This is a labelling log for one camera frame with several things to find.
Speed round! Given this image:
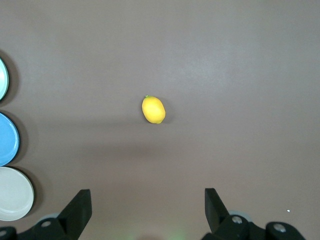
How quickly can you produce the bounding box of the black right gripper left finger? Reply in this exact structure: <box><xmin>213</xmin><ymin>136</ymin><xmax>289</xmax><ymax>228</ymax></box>
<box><xmin>0</xmin><ymin>189</ymin><xmax>93</xmax><ymax>240</ymax></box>

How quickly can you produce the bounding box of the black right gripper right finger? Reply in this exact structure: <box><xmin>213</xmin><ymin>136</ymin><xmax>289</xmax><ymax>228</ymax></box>
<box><xmin>201</xmin><ymin>187</ymin><xmax>307</xmax><ymax>240</ymax></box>

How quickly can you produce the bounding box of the yellow lemon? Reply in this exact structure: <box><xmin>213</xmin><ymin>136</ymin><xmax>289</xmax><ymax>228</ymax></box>
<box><xmin>141</xmin><ymin>94</ymin><xmax>166</xmax><ymax>125</ymax></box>

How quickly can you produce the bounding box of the beige plate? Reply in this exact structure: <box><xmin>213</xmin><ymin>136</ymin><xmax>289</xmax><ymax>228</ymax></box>
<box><xmin>0</xmin><ymin>166</ymin><xmax>35</xmax><ymax>222</ymax></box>

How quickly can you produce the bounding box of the blue plate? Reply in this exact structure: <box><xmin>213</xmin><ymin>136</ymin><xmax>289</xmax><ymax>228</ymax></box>
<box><xmin>0</xmin><ymin>112</ymin><xmax>21</xmax><ymax>167</ymax></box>

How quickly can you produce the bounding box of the light green plate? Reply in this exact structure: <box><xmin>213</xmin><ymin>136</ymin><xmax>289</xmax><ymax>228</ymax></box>
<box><xmin>0</xmin><ymin>57</ymin><xmax>10</xmax><ymax>101</ymax></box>

